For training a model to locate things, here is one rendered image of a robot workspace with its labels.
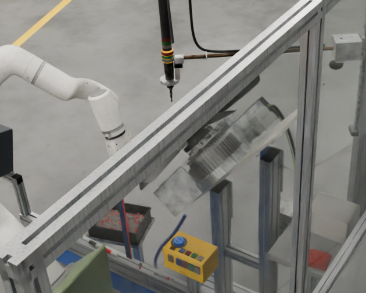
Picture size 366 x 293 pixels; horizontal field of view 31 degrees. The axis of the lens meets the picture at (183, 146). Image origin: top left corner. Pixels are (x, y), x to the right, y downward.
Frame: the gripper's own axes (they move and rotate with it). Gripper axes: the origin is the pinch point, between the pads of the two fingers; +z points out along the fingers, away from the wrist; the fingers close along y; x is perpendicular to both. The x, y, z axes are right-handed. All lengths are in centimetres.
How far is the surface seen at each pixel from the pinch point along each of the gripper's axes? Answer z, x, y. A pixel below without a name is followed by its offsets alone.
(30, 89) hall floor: 41, 268, 163
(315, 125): -31, -92, -21
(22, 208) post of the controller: 12, 53, -15
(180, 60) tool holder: -31.4, -19.9, 23.6
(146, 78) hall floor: 63, 196, 221
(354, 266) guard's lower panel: 53, -66, 25
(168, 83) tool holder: -25.0, -14.7, 19.0
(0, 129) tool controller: -23, 50, -11
